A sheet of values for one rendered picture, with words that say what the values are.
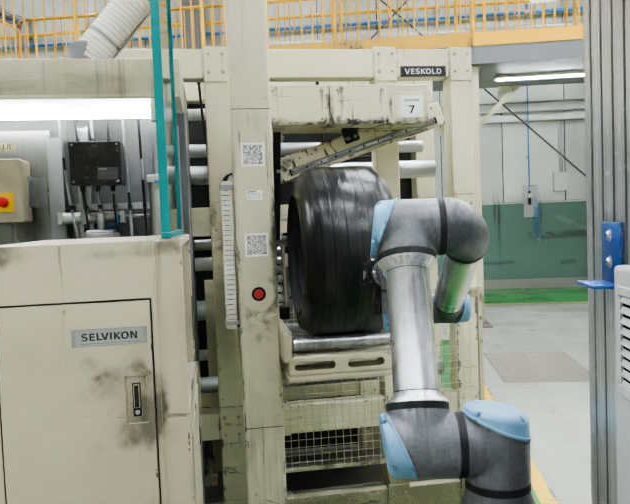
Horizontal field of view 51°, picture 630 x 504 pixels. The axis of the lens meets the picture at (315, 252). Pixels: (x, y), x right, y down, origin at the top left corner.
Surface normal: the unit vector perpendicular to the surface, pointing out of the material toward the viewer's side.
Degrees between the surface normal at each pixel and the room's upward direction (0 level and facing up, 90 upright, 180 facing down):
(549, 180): 90
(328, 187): 42
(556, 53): 90
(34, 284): 90
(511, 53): 90
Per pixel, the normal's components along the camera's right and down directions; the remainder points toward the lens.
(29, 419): 0.15, 0.04
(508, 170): -0.10, 0.06
